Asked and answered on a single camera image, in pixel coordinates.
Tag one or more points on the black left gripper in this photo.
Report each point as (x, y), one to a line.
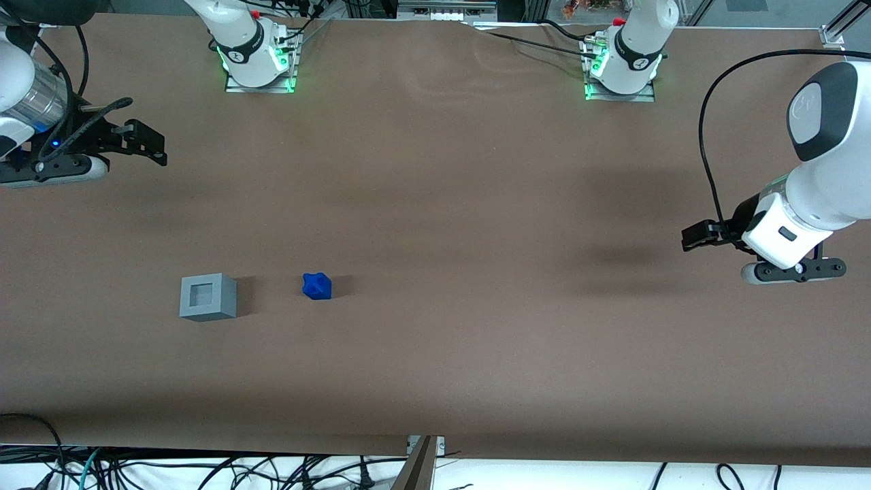
(744, 214)

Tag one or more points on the gray square base block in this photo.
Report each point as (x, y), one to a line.
(207, 297)

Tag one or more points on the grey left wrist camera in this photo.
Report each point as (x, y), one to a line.
(793, 270)

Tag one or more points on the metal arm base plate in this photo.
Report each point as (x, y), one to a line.
(258, 87)
(619, 96)

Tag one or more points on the blue plastic part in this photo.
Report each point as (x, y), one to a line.
(317, 286)

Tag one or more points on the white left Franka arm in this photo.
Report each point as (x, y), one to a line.
(816, 190)

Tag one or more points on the aluminium frame post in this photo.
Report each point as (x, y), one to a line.
(415, 469)

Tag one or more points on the silver frame corner profile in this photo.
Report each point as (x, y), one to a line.
(835, 35)

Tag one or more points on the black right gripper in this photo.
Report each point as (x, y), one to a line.
(87, 134)

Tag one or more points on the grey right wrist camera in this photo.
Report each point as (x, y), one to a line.
(61, 171)

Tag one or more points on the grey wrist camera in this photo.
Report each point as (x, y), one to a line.
(61, 171)
(793, 270)

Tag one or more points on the white power strip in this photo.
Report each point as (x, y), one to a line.
(442, 13)

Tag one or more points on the brown table cover sheet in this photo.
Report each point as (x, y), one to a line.
(435, 238)

